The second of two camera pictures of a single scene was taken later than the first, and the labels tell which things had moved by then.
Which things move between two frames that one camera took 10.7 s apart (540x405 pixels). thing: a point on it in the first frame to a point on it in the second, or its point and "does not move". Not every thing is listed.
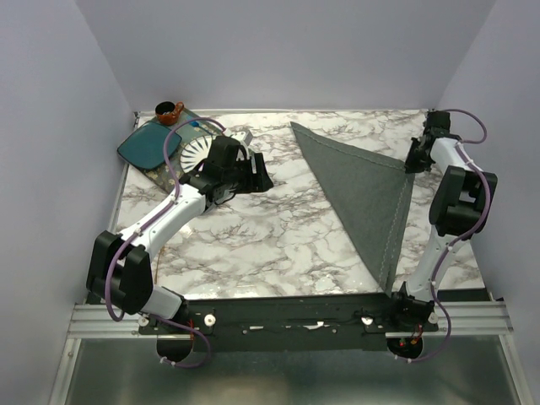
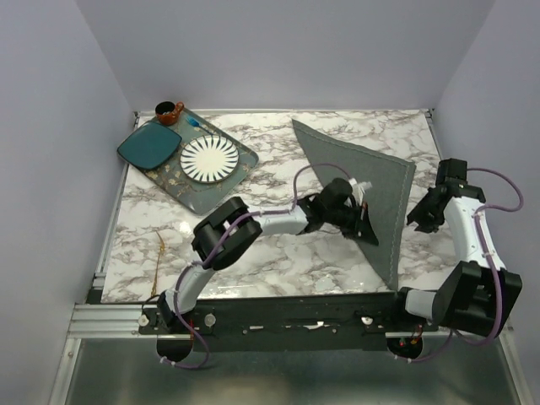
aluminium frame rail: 93,320 does not move
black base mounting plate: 293,322 does not move
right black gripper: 410,165 to 416,215
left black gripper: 256,182 to 364,230
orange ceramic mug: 167,111 does not move
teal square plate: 145,146 does not move
